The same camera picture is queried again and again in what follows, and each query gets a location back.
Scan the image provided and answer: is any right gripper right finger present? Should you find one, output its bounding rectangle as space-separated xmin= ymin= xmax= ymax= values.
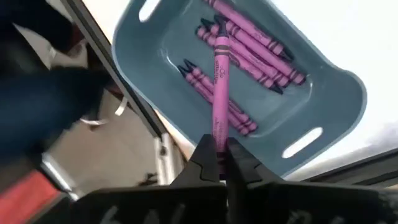
xmin=225 ymin=138 xmax=398 ymax=224

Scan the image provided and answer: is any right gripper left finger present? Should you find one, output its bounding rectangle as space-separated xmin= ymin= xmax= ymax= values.
xmin=30 ymin=133 xmax=229 ymax=224

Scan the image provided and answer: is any blue-grey plastic bin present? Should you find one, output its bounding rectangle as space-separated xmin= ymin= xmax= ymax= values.
xmin=111 ymin=0 xmax=368 ymax=179

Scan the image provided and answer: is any red box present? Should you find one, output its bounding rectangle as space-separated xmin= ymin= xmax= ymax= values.
xmin=0 ymin=169 xmax=63 ymax=224

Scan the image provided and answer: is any person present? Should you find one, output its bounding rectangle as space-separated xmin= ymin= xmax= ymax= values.
xmin=0 ymin=0 xmax=114 ymax=166

